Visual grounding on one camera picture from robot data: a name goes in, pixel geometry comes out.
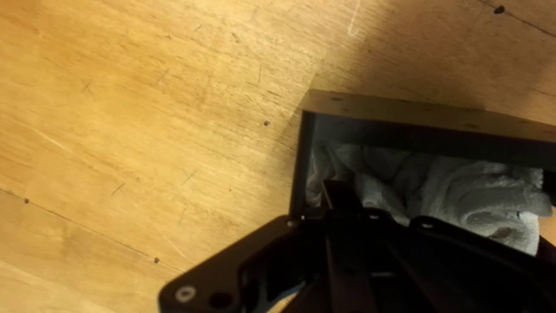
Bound white terry towel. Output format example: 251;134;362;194
306;141;555;258

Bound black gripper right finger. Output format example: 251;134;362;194
379;214;556;313

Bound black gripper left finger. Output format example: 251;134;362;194
159;180;379;313

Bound black perforated box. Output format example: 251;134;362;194
287;87;556;246

